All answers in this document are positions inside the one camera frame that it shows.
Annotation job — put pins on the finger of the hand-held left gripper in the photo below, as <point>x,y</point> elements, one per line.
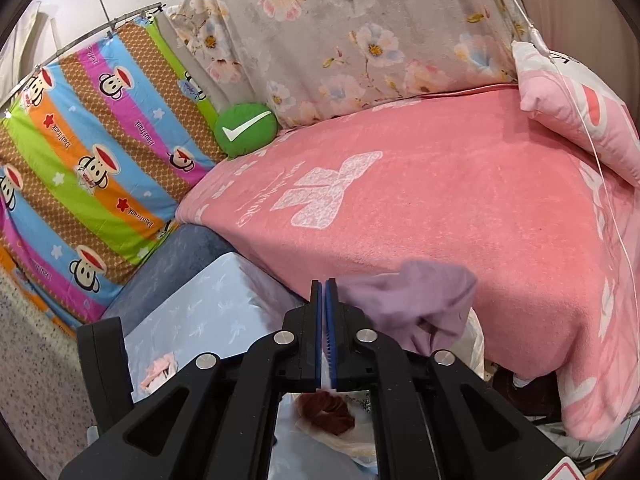
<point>105,370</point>

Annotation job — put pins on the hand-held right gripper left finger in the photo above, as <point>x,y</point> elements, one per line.
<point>316,340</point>

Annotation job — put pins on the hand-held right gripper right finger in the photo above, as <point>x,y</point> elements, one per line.
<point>332,340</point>

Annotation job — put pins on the purple cloth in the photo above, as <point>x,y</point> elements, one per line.
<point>410,305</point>

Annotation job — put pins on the bin with white plastic bag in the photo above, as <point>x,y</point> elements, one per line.
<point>472,345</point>

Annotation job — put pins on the pink fabric piece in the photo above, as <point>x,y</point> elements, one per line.
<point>157,369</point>

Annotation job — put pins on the reddish brown fluffy scrunchie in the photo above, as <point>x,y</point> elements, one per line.
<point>325,410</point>

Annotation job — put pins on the light blue table cover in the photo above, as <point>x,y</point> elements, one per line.
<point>210,305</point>

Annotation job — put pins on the pink blanket with white print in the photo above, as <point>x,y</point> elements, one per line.
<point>425,200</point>

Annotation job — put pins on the striped monkey print blanket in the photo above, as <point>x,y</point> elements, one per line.
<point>100,160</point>

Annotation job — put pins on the green cushion with white tick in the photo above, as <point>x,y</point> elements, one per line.
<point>245,130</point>

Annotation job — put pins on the grey floral cloth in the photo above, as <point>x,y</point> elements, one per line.
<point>350,35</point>

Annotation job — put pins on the pink and white pillow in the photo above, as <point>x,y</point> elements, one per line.
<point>585,110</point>

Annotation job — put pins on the beige curtain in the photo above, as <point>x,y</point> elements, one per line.
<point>555,0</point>

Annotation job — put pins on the metal rail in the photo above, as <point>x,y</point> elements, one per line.
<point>85,40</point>

